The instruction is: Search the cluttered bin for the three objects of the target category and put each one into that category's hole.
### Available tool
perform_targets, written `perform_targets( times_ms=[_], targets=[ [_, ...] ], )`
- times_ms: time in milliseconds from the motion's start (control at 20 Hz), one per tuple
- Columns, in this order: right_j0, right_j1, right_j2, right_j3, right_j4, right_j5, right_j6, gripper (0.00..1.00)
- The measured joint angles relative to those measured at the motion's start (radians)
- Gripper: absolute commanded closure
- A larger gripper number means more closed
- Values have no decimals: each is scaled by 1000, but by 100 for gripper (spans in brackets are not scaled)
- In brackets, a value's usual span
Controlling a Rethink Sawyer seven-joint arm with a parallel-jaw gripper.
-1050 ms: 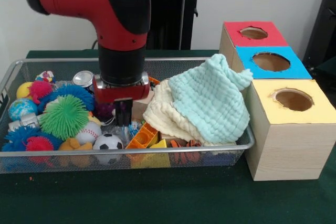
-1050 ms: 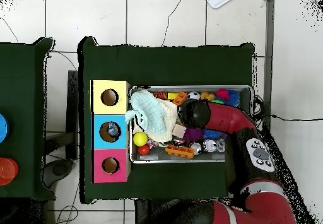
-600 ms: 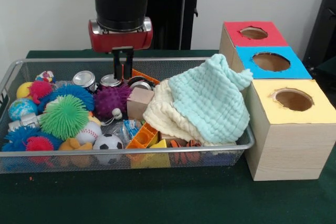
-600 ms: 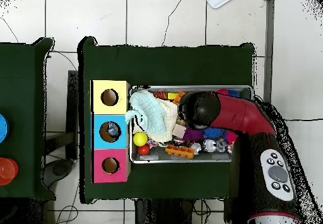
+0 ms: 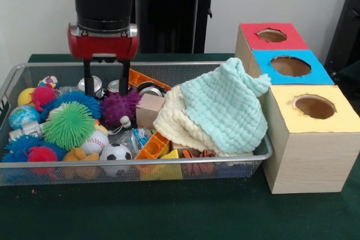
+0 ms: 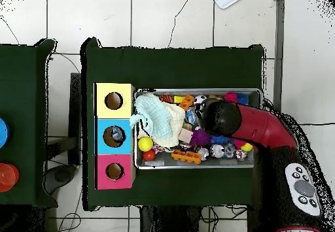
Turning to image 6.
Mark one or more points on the cream waffle cloth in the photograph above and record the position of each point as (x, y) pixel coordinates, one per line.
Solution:
(175, 119)

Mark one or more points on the mint waffle cloth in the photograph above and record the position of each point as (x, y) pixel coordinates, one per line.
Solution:
(154, 117)

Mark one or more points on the purple spiky ball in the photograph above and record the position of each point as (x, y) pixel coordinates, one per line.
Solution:
(200, 138)

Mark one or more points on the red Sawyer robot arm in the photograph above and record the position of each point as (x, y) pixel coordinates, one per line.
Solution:
(261, 127)

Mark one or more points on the wooden box with three holes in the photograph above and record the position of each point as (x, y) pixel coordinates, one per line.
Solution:
(125, 138)

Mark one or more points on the orange toy brick with pegs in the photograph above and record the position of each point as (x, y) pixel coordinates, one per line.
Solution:
(186, 102)

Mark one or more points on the yellow ball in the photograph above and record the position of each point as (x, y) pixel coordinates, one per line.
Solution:
(145, 143)

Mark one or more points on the small soccer ball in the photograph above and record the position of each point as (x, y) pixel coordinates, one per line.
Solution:
(199, 99)

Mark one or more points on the red ball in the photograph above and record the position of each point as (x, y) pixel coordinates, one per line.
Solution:
(149, 155)

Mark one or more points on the orange flat toy plate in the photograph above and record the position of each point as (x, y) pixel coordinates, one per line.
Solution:
(187, 156)

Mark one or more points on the dark green table cloth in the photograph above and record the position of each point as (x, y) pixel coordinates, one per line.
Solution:
(170, 67)

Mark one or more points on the silver drink can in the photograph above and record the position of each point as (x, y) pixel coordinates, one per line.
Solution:
(217, 151)

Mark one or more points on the white flat object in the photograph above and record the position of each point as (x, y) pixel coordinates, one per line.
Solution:
(226, 2)

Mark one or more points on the green covered side table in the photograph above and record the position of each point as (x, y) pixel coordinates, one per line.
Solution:
(23, 85)

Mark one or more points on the blue cup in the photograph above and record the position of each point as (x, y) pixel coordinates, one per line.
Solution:
(3, 132)

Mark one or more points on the red cup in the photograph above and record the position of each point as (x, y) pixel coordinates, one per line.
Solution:
(7, 177)

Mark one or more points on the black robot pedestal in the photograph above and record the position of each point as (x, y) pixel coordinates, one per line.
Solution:
(170, 221)

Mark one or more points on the grey metal rail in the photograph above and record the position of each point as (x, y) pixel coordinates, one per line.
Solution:
(279, 33)

